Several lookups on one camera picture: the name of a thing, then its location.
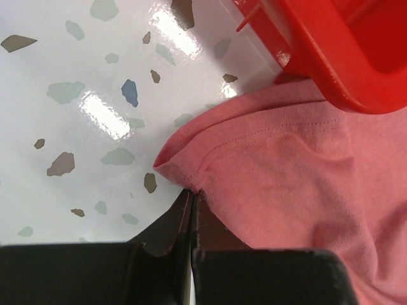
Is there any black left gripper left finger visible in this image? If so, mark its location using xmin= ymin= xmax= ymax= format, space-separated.
xmin=1 ymin=190 xmax=193 ymax=304

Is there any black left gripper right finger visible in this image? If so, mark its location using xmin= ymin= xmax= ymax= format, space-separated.
xmin=191 ymin=192 xmax=358 ymax=304

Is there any dusty red t-shirt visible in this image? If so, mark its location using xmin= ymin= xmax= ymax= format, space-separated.
xmin=153 ymin=80 xmax=406 ymax=304

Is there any red plastic bin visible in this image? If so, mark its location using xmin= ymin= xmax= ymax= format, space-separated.
xmin=236 ymin=0 xmax=406 ymax=114

